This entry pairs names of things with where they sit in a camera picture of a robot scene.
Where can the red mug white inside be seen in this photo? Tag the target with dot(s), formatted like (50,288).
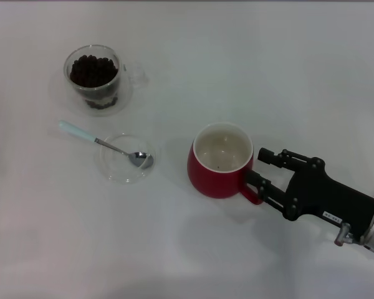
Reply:
(209,180)

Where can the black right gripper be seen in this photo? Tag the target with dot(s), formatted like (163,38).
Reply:
(318,193)

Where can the small clear glass dish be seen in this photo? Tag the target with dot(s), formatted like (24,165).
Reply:
(124,171)

